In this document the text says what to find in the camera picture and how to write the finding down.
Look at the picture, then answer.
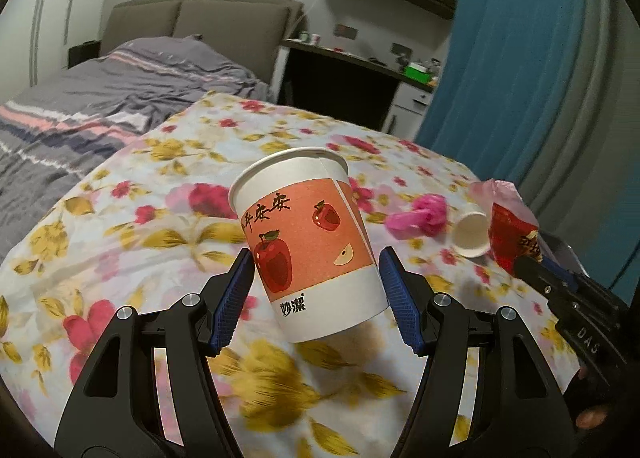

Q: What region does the apple print paper cup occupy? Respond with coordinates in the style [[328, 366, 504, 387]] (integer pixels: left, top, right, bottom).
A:
[[228, 147, 390, 344]]

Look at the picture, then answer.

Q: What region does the dark top desk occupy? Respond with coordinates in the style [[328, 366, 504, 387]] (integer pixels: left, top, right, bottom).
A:
[[281, 38, 436, 131]]

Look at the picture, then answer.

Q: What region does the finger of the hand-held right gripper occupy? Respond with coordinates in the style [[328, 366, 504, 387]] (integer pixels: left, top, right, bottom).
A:
[[511, 254, 581, 311], [537, 232, 601, 289]]

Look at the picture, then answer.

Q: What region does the blue curtain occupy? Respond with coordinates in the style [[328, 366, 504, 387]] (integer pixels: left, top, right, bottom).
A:
[[412, 0, 640, 299]]

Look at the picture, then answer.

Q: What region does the floral tablecloth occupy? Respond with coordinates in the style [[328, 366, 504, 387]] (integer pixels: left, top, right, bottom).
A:
[[0, 90, 596, 458]]

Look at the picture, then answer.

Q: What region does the black bedside box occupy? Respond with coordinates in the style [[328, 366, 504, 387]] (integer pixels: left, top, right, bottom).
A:
[[67, 40, 103, 69]]

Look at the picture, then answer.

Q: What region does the red snack packet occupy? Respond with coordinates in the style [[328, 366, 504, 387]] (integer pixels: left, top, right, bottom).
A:
[[487, 202, 545, 276]]

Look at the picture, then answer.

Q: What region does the translucent pink plastic bag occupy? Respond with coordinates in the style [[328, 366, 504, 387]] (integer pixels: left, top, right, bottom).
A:
[[467, 179, 541, 233]]

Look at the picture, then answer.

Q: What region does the white wardrobe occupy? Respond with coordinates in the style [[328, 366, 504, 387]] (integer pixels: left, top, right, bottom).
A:
[[0, 0, 108, 103]]

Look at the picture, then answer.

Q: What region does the grey upholstered bed headboard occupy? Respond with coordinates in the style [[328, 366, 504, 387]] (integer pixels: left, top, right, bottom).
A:
[[97, 0, 306, 88]]

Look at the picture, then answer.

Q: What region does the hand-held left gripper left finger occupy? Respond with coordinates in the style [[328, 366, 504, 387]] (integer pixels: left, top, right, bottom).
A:
[[54, 248, 255, 458]]

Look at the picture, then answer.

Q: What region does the white drawer cabinet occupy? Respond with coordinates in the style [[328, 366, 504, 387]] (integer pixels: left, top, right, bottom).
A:
[[385, 82, 435, 139]]

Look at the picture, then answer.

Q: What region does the grey striped blanket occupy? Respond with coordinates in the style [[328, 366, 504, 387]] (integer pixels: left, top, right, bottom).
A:
[[0, 35, 273, 263]]

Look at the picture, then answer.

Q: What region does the white lined paper cup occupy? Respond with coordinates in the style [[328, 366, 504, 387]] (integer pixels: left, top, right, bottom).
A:
[[452, 212, 490, 259]]

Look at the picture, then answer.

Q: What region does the crumpled pink plastic bag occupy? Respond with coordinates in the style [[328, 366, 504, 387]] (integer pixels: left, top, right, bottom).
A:
[[384, 194, 447, 239]]

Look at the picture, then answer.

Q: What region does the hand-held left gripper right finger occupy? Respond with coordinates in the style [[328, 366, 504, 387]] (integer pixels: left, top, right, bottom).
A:
[[378, 247, 571, 458]]

